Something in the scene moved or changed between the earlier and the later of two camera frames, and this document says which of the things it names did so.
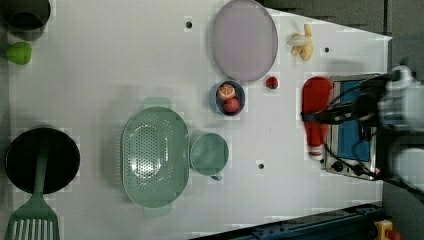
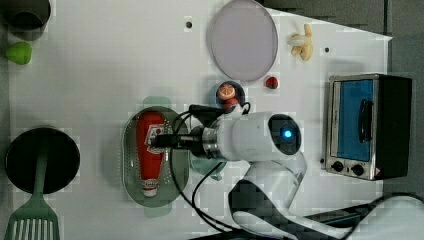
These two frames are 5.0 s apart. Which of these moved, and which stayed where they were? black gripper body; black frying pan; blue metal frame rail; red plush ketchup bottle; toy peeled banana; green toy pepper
Moved: red plush ketchup bottle; black gripper body
Stayed: blue metal frame rail; black frying pan; green toy pepper; toy peeled banana
